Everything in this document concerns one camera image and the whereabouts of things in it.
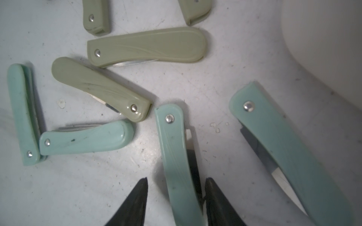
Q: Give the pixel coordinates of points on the white storage box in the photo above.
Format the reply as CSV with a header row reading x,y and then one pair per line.
x,y
325,37

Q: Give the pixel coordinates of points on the olive green folding knife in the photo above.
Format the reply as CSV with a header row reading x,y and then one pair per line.
x,y
96,17
114,95
195,11
180,44

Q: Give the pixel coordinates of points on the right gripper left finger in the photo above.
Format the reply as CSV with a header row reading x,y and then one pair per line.
x,y
133,209

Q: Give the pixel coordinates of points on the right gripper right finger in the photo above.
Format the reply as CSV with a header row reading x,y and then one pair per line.
x,y
219,210

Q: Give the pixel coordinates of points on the mint green folding knife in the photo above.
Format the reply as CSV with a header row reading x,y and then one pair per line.
x,y
22,99
180,166
87,138
280,148

